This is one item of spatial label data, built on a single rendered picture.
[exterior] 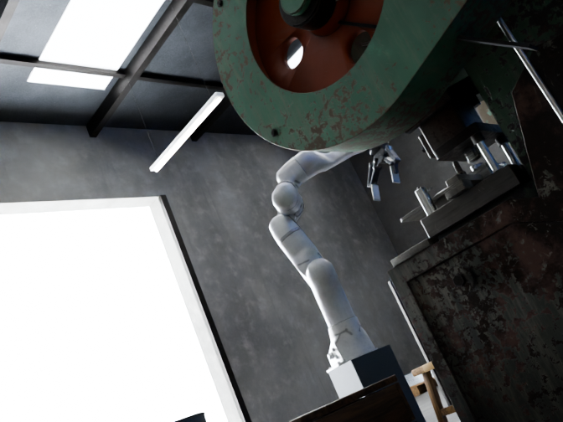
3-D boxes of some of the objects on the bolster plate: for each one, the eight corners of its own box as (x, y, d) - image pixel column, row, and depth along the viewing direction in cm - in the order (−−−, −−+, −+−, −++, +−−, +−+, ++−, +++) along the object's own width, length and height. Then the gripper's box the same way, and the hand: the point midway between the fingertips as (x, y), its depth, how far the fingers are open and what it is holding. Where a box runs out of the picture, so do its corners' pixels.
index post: (427, 218, 170) (412, 189, 173) (432, 218, 172) (417, 189, 175) (435, 213, 169) (420, 184, 171) (440, 213, 171) (425, 184, 174)
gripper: (404, 127, 220) (414, 176, 210) (370, 162, 240) (377, 208, 230) (387, 123, 217) (395, 172, 207) (353, 159, 237) (360, 206, 227)
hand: (385, 189), depth 219 cm, fingers open, 13 cm apart
